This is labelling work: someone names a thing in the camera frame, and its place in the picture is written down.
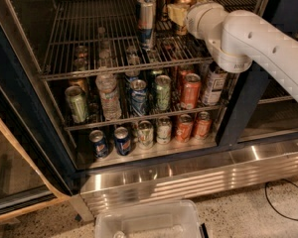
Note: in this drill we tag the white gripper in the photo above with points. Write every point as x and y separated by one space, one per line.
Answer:
191 18

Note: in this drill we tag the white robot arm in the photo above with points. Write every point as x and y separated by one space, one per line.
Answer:
237 39

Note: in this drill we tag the brown can behind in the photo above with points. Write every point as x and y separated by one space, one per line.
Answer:
163 0

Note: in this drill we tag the silver blue energy drink can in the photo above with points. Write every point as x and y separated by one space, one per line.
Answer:
146 15

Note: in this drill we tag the green patterned can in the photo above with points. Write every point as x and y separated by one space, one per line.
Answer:
163 92

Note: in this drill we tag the orange soda can middle shelf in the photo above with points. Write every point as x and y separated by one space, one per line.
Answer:
190 92

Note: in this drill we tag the blue white striped can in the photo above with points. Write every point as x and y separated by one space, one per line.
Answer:
138 95

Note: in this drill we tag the orange can bottom right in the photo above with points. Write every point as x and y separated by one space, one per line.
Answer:
202 125

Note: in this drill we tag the orange can bottom left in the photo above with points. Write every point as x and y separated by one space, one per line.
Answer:
184 128

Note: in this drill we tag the white can bottom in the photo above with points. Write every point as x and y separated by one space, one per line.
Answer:
164 129

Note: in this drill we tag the silver green can bottom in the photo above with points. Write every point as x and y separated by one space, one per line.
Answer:
145 135

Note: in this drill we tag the gold can back left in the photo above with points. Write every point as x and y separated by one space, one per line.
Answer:
78 85

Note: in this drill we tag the green can left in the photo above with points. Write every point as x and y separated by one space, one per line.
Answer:
76 100

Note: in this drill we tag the blue pepsi can right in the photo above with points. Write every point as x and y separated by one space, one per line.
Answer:
122 141

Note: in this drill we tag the blue pepsi can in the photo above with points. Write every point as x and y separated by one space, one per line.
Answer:
122 141
99 145

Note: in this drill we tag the blue pepsi can left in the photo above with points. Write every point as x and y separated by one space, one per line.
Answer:
99 145

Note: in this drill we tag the steel fridge base grille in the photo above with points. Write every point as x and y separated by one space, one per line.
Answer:
191 177

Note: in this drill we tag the glass fridge door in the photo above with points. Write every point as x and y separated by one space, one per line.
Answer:
27 182

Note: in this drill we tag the white label bottle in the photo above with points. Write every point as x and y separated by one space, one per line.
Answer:
213 85

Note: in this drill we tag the clear water bottle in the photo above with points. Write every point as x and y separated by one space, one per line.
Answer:
109 95

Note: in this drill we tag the clear plastic bin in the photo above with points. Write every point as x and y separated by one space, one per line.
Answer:
170 219

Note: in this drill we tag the top wire shelf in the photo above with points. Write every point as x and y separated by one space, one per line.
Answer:
90 37

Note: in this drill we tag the right compartment wire shelf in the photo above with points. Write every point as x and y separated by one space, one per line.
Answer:
274 93

